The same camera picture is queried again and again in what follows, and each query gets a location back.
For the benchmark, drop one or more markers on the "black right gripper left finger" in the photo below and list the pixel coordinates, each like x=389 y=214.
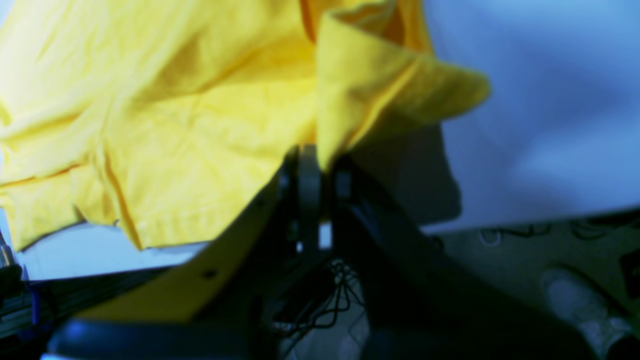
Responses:
x=291 y=201

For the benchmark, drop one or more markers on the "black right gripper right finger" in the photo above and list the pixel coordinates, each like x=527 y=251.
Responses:
x=420 y=303

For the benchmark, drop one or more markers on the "yellow t-shirt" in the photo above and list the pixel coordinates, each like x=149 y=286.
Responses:
x=166 y=117

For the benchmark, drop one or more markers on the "white sneaker shoe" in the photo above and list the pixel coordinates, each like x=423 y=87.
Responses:
x=578 y=302

